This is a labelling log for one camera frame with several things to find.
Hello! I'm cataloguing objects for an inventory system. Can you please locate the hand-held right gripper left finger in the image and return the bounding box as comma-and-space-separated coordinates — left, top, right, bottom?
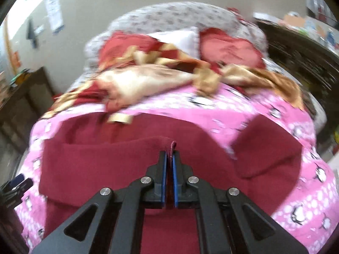
31, 150, 168, 254

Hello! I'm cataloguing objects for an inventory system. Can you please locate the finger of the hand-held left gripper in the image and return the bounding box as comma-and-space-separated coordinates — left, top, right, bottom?
7, 173, 34, 192

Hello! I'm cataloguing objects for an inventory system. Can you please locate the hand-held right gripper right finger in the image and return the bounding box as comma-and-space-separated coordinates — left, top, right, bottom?
172, 150, 309, 254

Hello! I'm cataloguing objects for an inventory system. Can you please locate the dark red garment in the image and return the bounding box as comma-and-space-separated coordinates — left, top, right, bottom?
38, 112, 302, 254

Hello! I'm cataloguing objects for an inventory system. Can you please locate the pink penguin print blanket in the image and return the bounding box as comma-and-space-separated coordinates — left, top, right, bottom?
14, 82, 335, 254

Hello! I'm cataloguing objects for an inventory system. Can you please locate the dark wooden side table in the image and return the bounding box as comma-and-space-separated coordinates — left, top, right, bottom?
0, 67, 56, 154

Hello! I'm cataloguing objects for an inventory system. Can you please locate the green and yellow toy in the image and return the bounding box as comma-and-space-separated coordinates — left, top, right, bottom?
11, 69, 31, 85

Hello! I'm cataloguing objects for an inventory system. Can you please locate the red and gold blanket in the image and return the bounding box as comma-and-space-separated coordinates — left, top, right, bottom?
40, 30, 305, 125

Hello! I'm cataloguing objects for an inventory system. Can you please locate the white pillow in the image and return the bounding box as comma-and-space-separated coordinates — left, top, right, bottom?
148, 26, 200, 59

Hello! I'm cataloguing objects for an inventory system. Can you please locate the red pillow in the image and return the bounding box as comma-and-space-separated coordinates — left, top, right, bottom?
199, 28, 267, 69

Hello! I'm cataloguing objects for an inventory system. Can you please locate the dark wooden cabinet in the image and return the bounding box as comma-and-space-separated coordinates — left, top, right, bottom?
256, 18, 339, 154

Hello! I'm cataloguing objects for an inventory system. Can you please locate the red patterned cloth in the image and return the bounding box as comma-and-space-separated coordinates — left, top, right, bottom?
227, 7, 250, 25

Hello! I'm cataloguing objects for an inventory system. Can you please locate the clutter of colourful packages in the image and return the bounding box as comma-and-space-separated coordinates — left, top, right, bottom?
253, 11, 339, 51

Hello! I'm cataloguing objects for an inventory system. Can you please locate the dark wall hanging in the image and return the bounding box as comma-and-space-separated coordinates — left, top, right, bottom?
26, 18, 39, 49

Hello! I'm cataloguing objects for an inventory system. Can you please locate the white wall notice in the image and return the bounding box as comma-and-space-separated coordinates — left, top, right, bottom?
45, 0, 65, 35

